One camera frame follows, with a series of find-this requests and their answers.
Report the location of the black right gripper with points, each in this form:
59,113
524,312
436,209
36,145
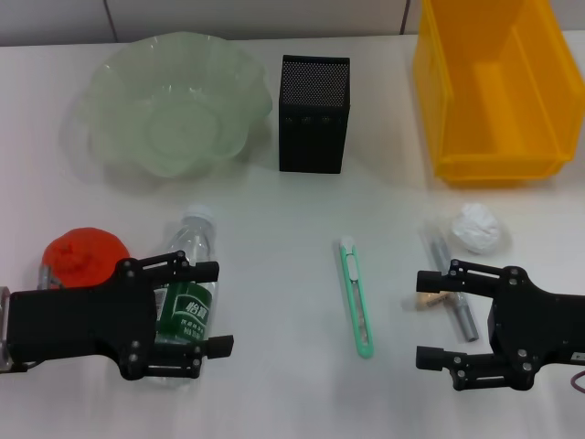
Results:
539,329

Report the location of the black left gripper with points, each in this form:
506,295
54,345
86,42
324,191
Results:
82,324

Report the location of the small beige cork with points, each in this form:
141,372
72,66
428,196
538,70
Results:
429,302

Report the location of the green utility knife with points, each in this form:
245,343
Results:
361,315

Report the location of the clear green-label water bottle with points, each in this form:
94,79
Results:
194,238

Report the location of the white paper ball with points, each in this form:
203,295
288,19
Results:
475,228

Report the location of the orange fruit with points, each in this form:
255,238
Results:
82,256

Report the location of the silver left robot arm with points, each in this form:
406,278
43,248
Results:
3,356

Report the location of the grey metal pen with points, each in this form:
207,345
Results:
466,320

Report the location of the black mesh pen holder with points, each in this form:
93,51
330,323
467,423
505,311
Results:
311,146

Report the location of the pale green glass fruit plate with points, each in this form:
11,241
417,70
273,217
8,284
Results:
137,91

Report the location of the yellow plastic bin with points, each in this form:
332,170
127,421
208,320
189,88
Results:
480,114

